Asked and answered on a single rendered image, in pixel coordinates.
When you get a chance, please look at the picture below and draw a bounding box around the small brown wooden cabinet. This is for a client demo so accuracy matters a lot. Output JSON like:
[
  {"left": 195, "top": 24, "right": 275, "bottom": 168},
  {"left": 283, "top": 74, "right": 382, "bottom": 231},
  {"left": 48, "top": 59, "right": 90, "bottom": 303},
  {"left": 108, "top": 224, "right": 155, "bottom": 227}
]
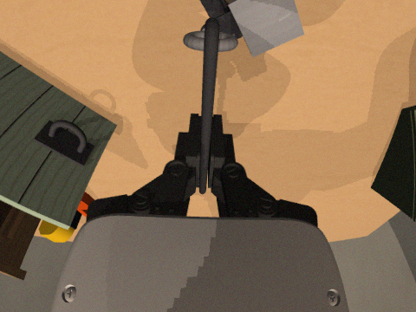
[{"left": 0, "top": 51, "right": 117, "bottom": 280}]

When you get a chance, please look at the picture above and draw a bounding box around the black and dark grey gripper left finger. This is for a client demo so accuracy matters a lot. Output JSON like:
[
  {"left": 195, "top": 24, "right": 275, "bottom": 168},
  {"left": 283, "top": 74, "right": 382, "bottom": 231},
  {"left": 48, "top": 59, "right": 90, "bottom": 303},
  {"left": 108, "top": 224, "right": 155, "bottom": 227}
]
[{"left": 86, "top": 114, "right": 201, "bottom": 222}]

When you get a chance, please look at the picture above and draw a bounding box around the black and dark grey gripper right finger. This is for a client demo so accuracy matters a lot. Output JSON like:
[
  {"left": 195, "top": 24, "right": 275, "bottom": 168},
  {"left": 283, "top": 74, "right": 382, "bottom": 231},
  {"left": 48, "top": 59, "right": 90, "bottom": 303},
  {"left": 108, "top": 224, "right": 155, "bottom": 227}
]
[{"left": 208, "top": 114, "right": 318, "bottom": 227}]

